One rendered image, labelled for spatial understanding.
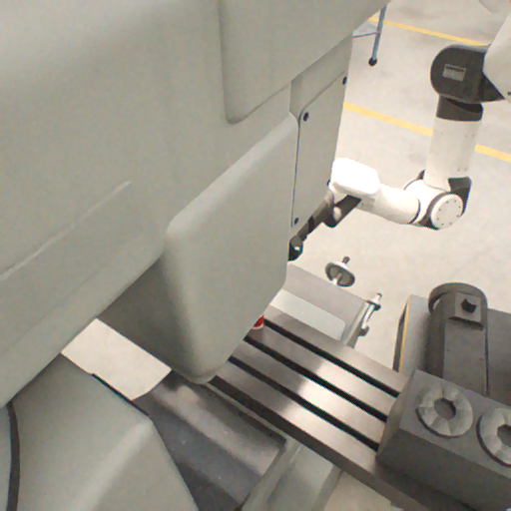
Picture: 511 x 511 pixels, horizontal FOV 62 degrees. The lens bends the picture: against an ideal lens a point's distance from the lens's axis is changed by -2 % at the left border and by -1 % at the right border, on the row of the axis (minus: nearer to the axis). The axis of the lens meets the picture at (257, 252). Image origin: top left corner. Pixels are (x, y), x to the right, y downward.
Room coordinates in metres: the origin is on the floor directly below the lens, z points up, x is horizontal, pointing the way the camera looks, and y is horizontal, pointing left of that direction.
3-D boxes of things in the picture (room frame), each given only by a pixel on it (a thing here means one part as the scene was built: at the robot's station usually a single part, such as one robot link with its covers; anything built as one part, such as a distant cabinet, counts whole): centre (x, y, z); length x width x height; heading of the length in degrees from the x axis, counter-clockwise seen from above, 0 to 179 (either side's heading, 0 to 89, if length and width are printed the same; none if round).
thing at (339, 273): (0.92, -0.27, 0.60); 0.16 x 0.12 x 0.12; 147
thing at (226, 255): (0.34, 0.11, 1.47); 0.24 x 0.19 x 0.26; 57
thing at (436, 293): (0.89, -0.73, 0.50); 0.20 x 0.05 x 0.20; 72
